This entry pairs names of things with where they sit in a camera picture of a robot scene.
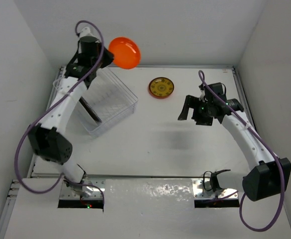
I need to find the black cable at table edge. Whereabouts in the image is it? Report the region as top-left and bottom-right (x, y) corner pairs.
(202, 170), (212, 192)

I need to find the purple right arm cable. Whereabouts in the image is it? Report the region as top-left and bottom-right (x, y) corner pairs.
(198, 70), (285, 230)

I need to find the yellow patterned plate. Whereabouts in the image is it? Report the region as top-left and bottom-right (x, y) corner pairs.
(148, 77), (175, 96)

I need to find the clear wire dish rack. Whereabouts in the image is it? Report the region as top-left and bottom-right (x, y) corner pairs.
(41, 68), (138, 138)

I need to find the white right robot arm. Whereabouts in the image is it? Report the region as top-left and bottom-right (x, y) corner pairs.
(178, 95), (291, 201)

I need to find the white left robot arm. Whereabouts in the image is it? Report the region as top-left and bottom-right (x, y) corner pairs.
(28, 36), (113, 196)

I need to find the white front cover board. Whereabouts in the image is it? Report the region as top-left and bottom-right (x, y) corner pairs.
(5, 179), (291, 239)

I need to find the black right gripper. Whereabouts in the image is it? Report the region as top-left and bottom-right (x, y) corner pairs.
(179, 94), (213, 125)

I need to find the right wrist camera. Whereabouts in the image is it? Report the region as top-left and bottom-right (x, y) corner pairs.
(208, 82), (227, 96)

